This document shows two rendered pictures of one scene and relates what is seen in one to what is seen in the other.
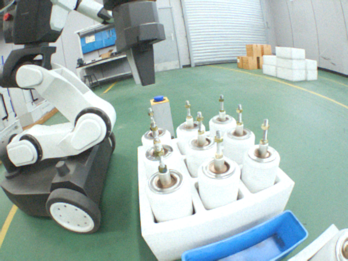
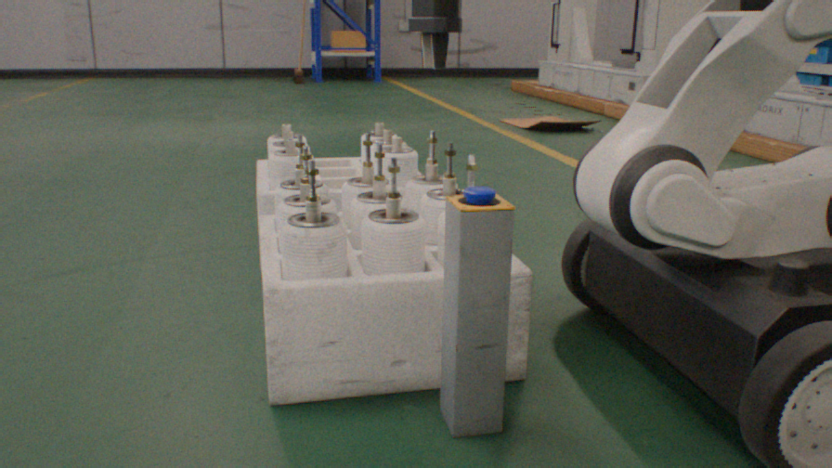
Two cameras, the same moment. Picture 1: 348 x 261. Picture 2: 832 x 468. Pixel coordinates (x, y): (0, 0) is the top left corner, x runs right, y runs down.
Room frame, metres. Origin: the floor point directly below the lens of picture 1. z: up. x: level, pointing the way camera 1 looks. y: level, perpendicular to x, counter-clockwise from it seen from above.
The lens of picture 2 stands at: (1.52, -0.13, 0.53)
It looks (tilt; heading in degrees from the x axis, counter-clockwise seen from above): 17 degrees down; 174
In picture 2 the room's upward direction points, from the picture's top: 1 degrees clockwise
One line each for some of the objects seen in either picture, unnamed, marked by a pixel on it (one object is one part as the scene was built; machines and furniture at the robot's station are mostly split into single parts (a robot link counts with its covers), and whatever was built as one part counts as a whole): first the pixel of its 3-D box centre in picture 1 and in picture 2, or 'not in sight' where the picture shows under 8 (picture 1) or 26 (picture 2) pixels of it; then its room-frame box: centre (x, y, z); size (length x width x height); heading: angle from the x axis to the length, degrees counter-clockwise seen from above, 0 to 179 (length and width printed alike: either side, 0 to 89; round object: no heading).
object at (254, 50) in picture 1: (253, 50); not in sight; (3.73, -2.14, 0.45); 0.30 x 0.24 x 0.30; 8
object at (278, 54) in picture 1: (290, 53); not in sight; (2.34, -2.12, 0.45); 0.39 x 0.39 x 0.18; 7
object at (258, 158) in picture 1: (262, 153); (301, 185); (0.30, -0.20, 0.25); 0.08 x 0.08 x 0.01
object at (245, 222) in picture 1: (204, 185); (380, 290); (0.40, -0.07, 0.09); 0.39 x 0.39 x 0.18; 7
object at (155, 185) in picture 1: (165, 181); (432, 180); (0.27, 0.03, 0.25); 0.08 x 0.08 x 0.01
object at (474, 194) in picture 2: (158, 99); (479, 197); (0.68, 0.04, 0.32); 0.04 x 0.04 x 0.02
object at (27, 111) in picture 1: (39, 93); not in sight; (2.65, 2.40, 0.45); 1.51 x 0.57 x 0.74; 6
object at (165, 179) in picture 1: (164, 176); (432, 173); (0.27, 0.03, 0.26); 0.02 x 0.02 x 0.03
